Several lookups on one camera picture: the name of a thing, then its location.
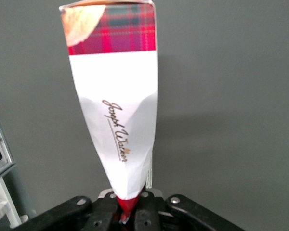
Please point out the red tartan cookie box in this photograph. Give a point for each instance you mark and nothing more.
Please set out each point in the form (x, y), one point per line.
(115, 96)

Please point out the white metal stand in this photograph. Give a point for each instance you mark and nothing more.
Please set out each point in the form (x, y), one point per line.
(3, 204)

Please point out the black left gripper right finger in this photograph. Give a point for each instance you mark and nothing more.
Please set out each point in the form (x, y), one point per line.
(148, 211)

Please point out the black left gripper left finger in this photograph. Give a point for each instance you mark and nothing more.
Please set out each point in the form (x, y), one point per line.
(102, 214)

